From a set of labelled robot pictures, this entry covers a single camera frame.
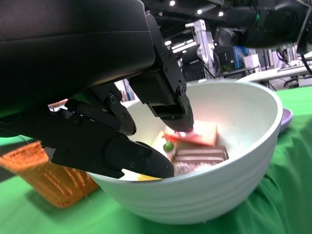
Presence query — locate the chocolate layered cake slice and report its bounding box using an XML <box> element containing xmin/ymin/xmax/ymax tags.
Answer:
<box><xmin>172</xmin><ymin>145</ymin><xmax>230</xmax><ymax>175</ymax></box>

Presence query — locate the green tablecloth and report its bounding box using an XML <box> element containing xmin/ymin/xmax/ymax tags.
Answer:
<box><xmin>0</xmin><ymin>87</ymin><xmax>312</xmax><ymax>234</ymax></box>

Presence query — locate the lavender plate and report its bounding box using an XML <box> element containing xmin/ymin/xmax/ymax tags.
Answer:
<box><xmin>277</xmin><ymin>108</ymin><xmax>294</xmax><ymax>135</ymax></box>

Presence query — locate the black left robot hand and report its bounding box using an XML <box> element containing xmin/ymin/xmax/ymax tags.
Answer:
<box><xmin>0</xmin><ymin>0</ymin><xmax>195</xmax><ymax>180</ymax></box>

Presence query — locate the fruit-topped cream cake slice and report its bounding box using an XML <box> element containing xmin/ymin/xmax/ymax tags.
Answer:
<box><xmin>151</xmin><ymin>131</ymin><xmax>179</xmax><ymax>162</ymax></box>

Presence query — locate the black office chair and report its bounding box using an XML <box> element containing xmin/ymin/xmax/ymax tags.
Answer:
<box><xmin>181</xmin><ymin>43</ymin><xmax>205</xmax><ymax>81</ymax></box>

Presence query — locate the orange wicker basket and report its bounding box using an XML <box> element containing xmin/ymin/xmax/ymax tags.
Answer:
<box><xmin>0</xmin><ymin>141</ymin><xmax>100</xmax><ymax>209</ymax></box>

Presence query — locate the salmon pink cake slice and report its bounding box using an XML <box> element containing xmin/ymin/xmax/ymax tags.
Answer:
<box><xmin>163</xmin><ymin>120</ymin><xmax>218</xmax><ymax>147</ymax></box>

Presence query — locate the grey-green bowl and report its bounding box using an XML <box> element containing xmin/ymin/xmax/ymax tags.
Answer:
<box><xmin>86</xmin><ymin>81</ymin><xmax>284</xmax><ymax>224</ymax></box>

